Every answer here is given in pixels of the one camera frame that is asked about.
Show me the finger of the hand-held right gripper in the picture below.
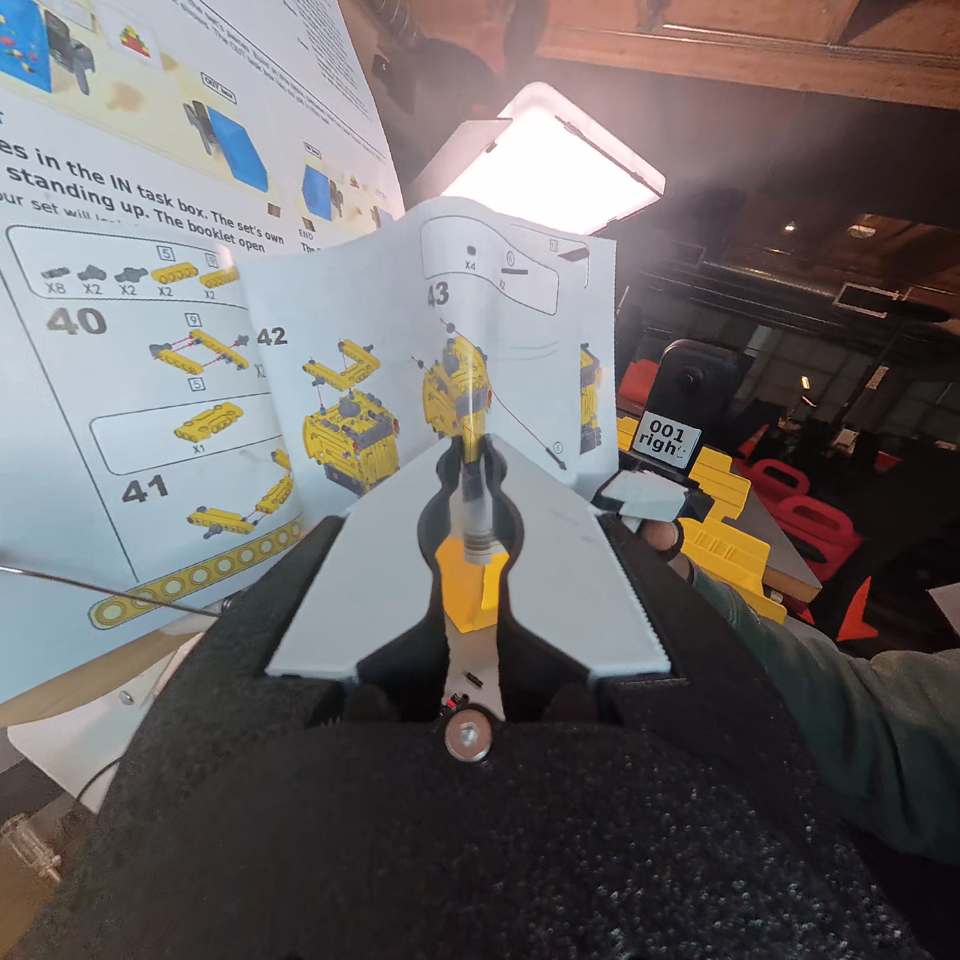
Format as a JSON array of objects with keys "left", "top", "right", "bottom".
[{"left": 598, "top": 469, "right": 689, "bottom": 522}]

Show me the black cable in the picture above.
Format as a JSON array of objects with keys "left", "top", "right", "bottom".
[{"left": 0, "top": 756, "right": 123, "bottom": 888}]

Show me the person's right hand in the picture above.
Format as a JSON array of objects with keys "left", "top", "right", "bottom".
[{"left": 637, "top": 517, "right": 696, "bottom": 580}]

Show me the white printed task sheet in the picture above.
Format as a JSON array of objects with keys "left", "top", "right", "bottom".
[{"left": 0, "top": 0, "right": 408, "bottom": 258}]

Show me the nested yellow bins stack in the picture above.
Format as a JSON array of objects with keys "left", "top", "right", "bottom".
[{"left": 615, "top": 414, "right": 790, "bottom": 625}]

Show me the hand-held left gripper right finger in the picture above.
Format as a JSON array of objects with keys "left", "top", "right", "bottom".
[{"left": 484, "top": 435, "right": 672, "bottom": 723}]

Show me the lego instruction booklet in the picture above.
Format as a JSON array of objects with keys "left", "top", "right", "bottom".
[{"left": 0, "top": 195, "right": 621, "bottom": 704}]

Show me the orange plastic crate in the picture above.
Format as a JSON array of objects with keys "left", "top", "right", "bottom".
[{"left": 617, "top": 358, "right": 663, "bottom": 408}]

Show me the metal page holder clip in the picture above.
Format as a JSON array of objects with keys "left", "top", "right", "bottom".
[{"left": 0, "top": 564, "right": 228, "bottom": 621}]

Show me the yellow plastic bin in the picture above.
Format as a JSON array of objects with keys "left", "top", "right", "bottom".
[{"left": 433, "top": 534, "right": 505, "bottom": 633}]

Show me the person's right forearm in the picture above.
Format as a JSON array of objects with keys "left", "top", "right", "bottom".
[{"left": 688, "top": 561, "right": 960, "bottom": 865}]

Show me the bright light panel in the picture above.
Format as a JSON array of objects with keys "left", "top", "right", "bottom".
[{"left": 407, "top": 79, "right": 669, "bottom": 239}]

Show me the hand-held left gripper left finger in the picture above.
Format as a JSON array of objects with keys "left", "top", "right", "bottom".
[{"left": 266, "top": 435, "right": 462, "bottom": 723}]

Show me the red plastic basket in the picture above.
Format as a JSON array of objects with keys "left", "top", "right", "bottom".
[{"left": 737, "top": 426, "right": 865, "bottom": 584}]

